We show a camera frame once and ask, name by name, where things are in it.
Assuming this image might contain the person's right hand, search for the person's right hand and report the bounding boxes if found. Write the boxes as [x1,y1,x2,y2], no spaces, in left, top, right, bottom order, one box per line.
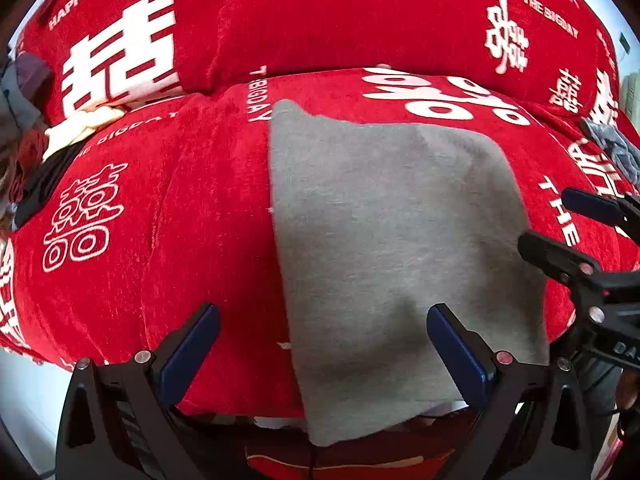
[615,370,640,443]

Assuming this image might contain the red pillow with white characters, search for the red pillow with white characters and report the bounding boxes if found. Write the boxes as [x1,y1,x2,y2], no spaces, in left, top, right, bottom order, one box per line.
[17,0,620,122]

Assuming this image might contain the red bedspread with white print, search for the red bedspread with white print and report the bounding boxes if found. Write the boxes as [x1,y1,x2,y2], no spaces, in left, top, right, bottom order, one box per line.
[1,67,639,417]

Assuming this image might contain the blue-grey cloth at right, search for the blue-grey cloth at right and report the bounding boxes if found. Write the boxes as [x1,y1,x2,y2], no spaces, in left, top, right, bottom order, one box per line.
[582,118,640,188]

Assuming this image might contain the grey garment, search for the grey garment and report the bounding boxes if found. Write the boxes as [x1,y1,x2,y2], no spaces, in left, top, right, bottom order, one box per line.
[269,100,549,446]

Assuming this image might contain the pile of unfolded clothes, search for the pile of unfolded clothes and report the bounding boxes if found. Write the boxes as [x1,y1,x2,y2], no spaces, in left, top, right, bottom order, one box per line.
[1,54,125,231]

